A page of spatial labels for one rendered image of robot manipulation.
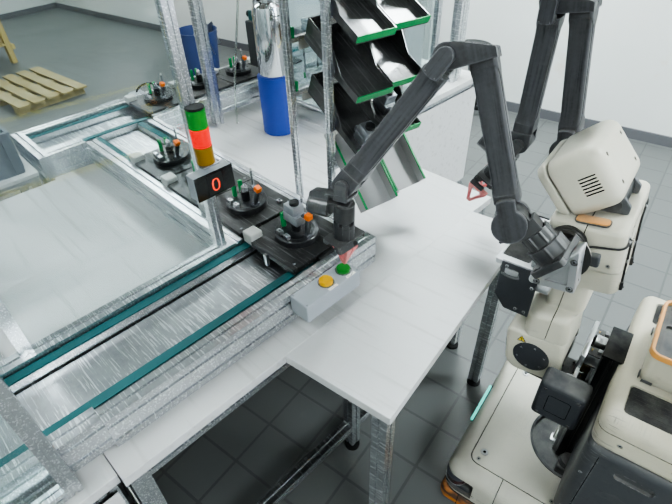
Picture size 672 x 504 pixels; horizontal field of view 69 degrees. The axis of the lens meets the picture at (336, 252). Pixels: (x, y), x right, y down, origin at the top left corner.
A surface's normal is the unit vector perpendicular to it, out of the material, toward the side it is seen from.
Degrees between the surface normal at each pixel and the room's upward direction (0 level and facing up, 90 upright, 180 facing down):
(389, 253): 0
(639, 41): 90
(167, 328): 0
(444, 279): 0
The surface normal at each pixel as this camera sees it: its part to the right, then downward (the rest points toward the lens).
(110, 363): -0.03, -0.77
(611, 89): -0.59, 0.52
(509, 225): -0.41, 0.36
